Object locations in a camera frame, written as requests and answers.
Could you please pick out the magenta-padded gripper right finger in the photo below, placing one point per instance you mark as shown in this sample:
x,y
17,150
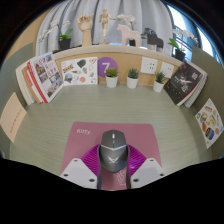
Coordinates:
x,y
136,160

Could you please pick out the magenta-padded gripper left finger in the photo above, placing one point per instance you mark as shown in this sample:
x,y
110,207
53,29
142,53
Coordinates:
x,y
91,158

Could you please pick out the grey computer mouse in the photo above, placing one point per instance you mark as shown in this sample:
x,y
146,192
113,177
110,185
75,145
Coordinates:
x,y
113,153

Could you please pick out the pink mouse pad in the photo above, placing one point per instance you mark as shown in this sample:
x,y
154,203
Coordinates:
x,y
141,133

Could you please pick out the small potted green plant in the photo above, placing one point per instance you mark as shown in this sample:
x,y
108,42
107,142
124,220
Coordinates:
x,y
132,82
111,81
158,86

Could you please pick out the colourful sticker card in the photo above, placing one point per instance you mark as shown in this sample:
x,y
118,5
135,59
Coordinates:
x,y
210,123

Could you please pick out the white sticker sheet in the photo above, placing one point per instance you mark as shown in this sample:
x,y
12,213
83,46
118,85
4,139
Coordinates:
x,y
80,71

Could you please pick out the black book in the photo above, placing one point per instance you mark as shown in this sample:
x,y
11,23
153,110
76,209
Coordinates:
x,y
181,83

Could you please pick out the beige book with red lettering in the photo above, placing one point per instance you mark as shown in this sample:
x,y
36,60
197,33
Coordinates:
x,y
12,117

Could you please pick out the white books behind black book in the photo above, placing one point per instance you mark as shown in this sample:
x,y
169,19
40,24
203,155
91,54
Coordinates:
x,y
200,90

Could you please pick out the purple round number sign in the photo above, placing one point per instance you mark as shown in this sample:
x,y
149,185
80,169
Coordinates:
x,y
106,65

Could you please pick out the picture-cover white book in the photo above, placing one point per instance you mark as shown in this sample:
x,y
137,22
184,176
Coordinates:
x,y
46,75

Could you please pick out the tan book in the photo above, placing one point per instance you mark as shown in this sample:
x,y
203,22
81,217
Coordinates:
x,y
25,81

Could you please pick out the thick white book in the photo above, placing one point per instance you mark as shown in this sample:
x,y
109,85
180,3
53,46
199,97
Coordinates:
x,y
20,83

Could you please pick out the green felt partition panel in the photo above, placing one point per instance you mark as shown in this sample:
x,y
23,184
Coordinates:
x,y
10,73
210,76

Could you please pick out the white orchid in black pot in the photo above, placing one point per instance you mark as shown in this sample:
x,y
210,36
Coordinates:
x,y
64,44
180,55

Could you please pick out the black wooden horse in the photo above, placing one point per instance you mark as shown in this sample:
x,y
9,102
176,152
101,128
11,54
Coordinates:
x,y
153,39

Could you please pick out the pink wooden horse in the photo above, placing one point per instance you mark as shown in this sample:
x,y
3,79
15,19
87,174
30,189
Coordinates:
x,y
128,35

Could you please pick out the wooden mannequin figure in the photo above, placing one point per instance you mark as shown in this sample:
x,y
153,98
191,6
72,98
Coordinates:
x,y
106,23

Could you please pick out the white orchid behind horse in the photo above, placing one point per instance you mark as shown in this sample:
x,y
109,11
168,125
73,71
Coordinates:
x,y
126,18

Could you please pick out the window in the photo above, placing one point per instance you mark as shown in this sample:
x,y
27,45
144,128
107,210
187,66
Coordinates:
x,y
181,25

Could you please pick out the grey curtain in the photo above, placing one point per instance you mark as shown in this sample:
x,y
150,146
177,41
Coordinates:
x,y
146,15

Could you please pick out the white wall socket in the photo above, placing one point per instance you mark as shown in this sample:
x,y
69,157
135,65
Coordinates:
x,y
166,70
148,65

